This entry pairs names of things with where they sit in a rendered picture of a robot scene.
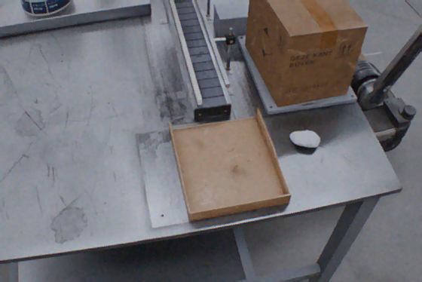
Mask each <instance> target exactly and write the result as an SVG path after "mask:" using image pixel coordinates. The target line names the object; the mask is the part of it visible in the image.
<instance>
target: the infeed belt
mask: <svg viewBox="0 0 422 282"><path fill-rule="evenodd" d="M175 5H176V6H175V8H176V13H177V14H178V18H179V22H180V25H181V28H182V32H183V35H184V38H185V43H186V45H187V49H188V53H189V56H190V59H191V64H192V66H193V70H194V74H195V77H196V79H197V84H198V87H199V90H200V95H201V99H202V105H197V107H198V109H207V108H213V107H219V106H226V105H227V103H226V100H225V96H224V93H223V90H222V87H221V84H220V81H219V77H218V75H217V72H216V68H215V66H214V63H213V59H212V57H211V54H210V52H209V50H208V47H207V45H206V41H205V38H204V36H203V31H202V29H201V26H200V23H199V20H198V18H197V14H196V11H195V7H194V3H193V1H192V0H182V1H175ZM186 65H187V64H186ZM187 69H188V66H187ZM188 74H189V71H188ZM189 77H190V74H189ZM190 79H191V77H190ZM191 85H192V82H191ZM192 87H193V85H192ZM193 90H194V88H193ZM194 96H195V93H194ZM195 99H196V97H195ZM196 102H197V100H196Z"/></svg>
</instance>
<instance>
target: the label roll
mask: <svg viewBox="0 0 422 282"><path fill-rule="evenodd" d="M71 1H72V0H21V5H22V7H23V10H24V11H25V12H26V13H27V14H31V15H34V16H38V15H40V16H44V15H50V14H52V13H55V12H57V11H60V10H62V9H64V8H65V7H67V6H68V5H69V4H70V3H71Z"/></svg>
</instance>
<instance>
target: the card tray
mask: <svg viewBox="0 0 422 282"><path fill-rule="evenodd" d="M169 124H170V135H171V140H172V144H173V150H174V154H175V157H176V165H177V168H178V172H179V178H180V182H181V187H182V193H183V197H184V198H185V204H186V208H187V211H188V218H189V222H190V221H194V220H199V219H206V218H212V217H216V216H224V215H228V214H232V213H241V212H246V211H250V210H257V209H262V208H266V207H274V206H275V205H280V204H288V203H289V202H290V199H291V196H292V194H291V192H290V189H289V186H288V184H287V181H286V178H285V176H284V174H283V170H282V168H281V165H280V162H279V159H278V157H277V154H276V152H275V150H274V146H273V144H272V142H271V138H270V135H269V133H268V130H267V128H266V125H265V122H264V120H263V117H262V116H261V111H260V109H259V108H258V112H257V117H254V118H244V119H240V120H234V121H223V122H219V123H213V124H202V125H197V126H192V127H181V128H176V129H172V126H171V123H170V121H169Z"/></svg>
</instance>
